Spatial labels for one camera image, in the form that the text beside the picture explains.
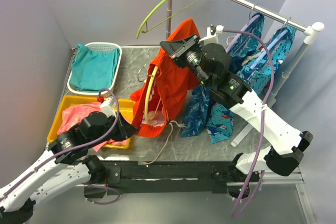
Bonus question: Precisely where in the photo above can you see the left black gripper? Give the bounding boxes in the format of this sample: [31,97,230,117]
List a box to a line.
[88,111,139,147]

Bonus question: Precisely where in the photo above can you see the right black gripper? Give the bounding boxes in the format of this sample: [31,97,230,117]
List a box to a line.
[161,33,212,88]

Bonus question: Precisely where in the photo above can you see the yellow hanger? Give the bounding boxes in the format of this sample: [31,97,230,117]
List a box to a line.
[143,66,161,126]

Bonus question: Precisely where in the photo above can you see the orange shorts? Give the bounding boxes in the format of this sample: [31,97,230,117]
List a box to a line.
[130,18,202,138]

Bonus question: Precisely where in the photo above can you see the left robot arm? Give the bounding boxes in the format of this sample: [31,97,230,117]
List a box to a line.
[1,112,139,223]

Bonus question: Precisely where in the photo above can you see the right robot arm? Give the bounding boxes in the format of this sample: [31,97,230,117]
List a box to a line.
[160,35,313,182]

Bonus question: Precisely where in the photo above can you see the pink patterned shorts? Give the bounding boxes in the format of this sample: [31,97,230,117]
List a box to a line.
[57,102,129,152]

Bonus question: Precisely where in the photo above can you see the green hanger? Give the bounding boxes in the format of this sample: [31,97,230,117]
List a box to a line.
[135,0,202,39]

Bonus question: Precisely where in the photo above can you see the dark blue shark shorts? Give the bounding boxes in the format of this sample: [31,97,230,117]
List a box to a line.
[180,13,265,138]

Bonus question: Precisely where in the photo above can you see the purple hanger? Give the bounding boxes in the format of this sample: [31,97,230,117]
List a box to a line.
[226,4,260,52]

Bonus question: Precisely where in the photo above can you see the teal folded shorts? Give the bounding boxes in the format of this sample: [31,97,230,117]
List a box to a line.
[69,43,120,92]

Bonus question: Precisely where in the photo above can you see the light blue hanger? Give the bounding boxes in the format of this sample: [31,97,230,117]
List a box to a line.
[250,17,291,69]

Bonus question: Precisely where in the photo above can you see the yellow plastic tray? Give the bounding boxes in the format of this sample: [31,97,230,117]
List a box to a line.
[47,95,135,149]

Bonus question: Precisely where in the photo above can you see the white perforated basket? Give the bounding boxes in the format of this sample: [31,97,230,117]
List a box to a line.
[67,41,123,97]

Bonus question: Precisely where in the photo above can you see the silver clothes rack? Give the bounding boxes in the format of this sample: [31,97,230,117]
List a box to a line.
[173,0,332,150]

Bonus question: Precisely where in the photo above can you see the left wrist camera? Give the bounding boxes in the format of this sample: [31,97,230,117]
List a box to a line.
[99,97,116,117]

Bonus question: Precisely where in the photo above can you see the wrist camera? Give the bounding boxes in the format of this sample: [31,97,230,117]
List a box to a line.
[200,25,224,45]
[99,97,116,117]

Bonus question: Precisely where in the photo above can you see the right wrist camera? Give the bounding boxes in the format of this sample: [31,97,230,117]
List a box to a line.
[200,25,224,45]

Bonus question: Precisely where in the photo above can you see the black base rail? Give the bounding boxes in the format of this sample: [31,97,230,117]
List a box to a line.
[93,161,246,194]

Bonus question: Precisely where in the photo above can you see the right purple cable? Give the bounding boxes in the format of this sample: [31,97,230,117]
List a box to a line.
[223,28,276,219]

